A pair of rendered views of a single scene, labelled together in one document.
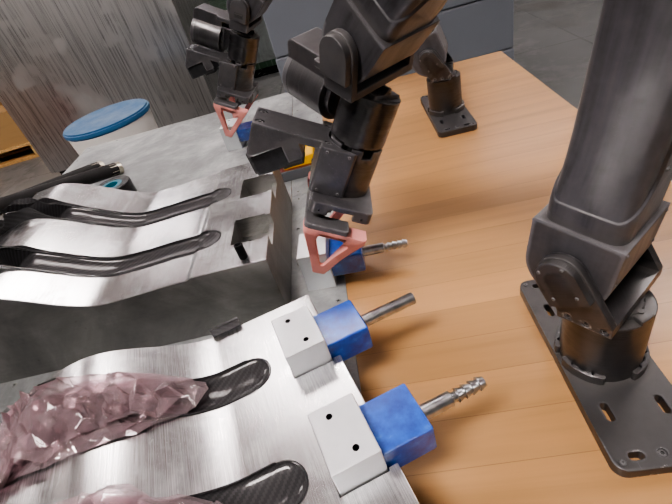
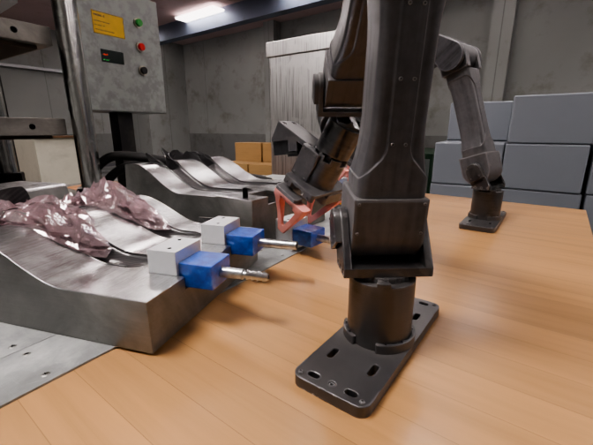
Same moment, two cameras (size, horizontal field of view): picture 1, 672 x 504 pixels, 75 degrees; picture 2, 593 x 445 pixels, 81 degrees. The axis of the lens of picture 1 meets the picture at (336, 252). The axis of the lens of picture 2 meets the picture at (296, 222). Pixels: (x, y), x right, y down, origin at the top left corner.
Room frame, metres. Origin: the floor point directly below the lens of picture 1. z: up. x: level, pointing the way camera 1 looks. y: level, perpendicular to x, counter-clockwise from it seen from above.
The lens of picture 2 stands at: (-0.10, -0.26, 1.01)
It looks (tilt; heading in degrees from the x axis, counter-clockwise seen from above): 15 degrees down; 28
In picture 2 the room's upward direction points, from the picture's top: straight up
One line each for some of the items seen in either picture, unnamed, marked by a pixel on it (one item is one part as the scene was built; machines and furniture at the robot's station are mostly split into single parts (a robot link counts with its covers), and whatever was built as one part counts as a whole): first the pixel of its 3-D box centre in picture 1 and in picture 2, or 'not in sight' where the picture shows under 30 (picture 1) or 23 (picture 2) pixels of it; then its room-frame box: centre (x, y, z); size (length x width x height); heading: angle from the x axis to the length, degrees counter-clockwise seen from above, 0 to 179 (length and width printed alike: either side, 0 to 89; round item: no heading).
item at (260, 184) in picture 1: (261, 196); not in sight; (0.56, 0.08, 0.87); 0.05 x 0.05 x 0.04; 84
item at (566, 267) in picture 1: (599, 268); (378, 241); (0.22, -0.19, 0.90); 0.09 x 0.06 x 0.06; 121
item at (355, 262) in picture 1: (354, 252); (313, 236); (0.43, -0.02, 0.83); 0.13 x 0.05 x 0.05; 80
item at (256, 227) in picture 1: (256, 240); (266, 202); (0.45, 0.09, 0.87); 0.05 x 0.05 x 0.04; 84
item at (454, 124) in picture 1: (444, 94); (485, 204); (0.81, -0.29, 0.84); 0.20 x 0.07 x 0.08; 171
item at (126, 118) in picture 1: (133, 163); not in sight; (2.60, 1.00, 0.30); 0.49 x 0.49 x 0.59
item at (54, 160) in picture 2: not in sight; (40, 157); (3.92, 7.88, 0.45); 2.62 x 0.84 x 0.90; 81
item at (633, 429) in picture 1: (603, 328); (379, 306); (0.21, -0.19, 0.84); 0.20 x 0.07 x 0.08; 171
